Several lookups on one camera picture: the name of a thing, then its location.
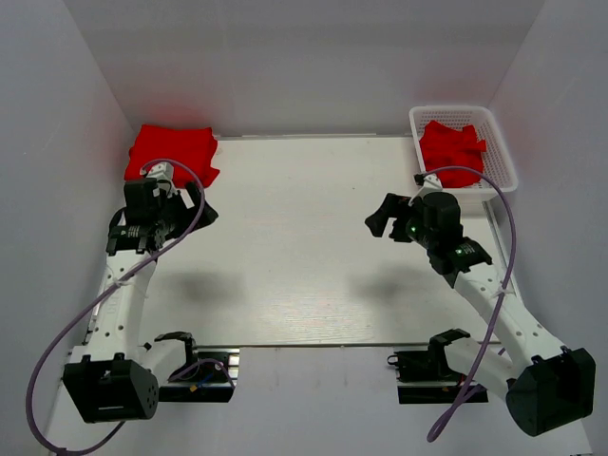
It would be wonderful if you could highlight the folded red t-shirt stack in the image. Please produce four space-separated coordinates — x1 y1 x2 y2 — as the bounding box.
123 124 219 188

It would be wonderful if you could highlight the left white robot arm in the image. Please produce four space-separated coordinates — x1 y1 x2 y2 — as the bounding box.
63 178 218 424

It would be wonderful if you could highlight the white plastic mesh basket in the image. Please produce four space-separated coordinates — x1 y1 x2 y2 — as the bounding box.
409 105 519 194

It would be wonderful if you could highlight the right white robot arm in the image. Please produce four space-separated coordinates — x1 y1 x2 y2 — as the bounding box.
365 192 596 436

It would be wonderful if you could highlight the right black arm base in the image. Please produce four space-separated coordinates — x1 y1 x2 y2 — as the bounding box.
387 350 466 405

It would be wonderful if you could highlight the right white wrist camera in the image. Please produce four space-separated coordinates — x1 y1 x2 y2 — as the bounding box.
414 174 443 194

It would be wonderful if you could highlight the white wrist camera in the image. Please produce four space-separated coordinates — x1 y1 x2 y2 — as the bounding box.
141 161 175 193
414 174 443 194

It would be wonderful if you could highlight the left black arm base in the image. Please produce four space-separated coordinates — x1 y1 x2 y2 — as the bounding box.
160 349 240 404

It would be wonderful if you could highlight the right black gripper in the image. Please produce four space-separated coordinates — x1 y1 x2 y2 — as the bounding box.
366 193 437 249

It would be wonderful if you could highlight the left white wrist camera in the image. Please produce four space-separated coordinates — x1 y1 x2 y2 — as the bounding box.
141 161 175 193

